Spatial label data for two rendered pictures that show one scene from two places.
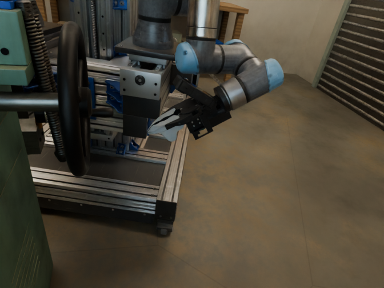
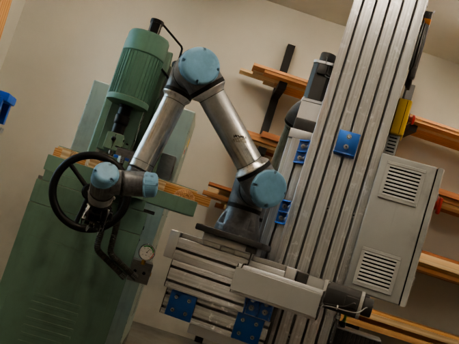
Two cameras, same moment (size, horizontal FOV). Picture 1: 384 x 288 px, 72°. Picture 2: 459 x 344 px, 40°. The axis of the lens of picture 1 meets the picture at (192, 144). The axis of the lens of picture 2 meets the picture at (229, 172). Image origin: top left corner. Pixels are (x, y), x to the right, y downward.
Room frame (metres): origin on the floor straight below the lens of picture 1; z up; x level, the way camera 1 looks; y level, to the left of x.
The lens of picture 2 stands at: (1.44, -1.87, 0.80)
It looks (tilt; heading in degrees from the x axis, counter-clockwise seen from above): 6 degrees up; 104
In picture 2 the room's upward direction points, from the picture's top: 18 degrees clockwise
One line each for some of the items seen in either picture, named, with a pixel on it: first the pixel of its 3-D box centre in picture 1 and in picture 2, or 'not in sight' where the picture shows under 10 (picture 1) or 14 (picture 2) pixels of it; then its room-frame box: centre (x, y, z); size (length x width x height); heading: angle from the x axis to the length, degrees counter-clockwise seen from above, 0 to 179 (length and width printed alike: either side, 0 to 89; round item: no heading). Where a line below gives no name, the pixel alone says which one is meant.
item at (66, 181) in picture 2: not in sight; (96, 191); (0.36, 0.50, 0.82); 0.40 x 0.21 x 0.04; 21
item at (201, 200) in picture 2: not in sight; (132, 177); (0.45, 0.59, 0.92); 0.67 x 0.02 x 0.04; 21
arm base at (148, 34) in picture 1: (154, 30); (240, 220); (1.02, 0.20, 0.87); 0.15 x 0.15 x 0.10
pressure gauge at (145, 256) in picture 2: (41, 115); (145, 254); (0.66, 0.45, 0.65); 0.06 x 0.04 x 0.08; 21
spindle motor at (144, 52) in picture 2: not in sight; (138, 71); (0.34, 0.55, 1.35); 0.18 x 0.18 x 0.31
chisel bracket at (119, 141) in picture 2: not in sight; (114, 145); (0.34, 0.57, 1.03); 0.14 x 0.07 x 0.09; 111
